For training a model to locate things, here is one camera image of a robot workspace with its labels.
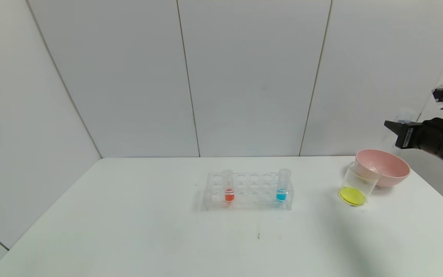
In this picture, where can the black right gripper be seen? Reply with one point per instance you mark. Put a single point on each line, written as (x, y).
(407, 137)

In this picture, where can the yellow pigment test tube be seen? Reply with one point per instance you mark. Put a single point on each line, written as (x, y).
(404, 116)

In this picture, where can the blue pigment test tube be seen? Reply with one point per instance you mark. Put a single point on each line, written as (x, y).
(281, 196)

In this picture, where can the clear glass beaker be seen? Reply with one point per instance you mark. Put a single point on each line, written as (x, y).
(354, 194)

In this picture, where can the clear acrylic test tube rack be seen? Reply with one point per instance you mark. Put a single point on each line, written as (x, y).
(252, 198)

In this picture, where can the red pigment test tube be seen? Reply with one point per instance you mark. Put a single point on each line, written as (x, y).
(229, 196)

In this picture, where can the pink bowl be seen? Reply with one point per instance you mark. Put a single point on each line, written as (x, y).
(388, 169)

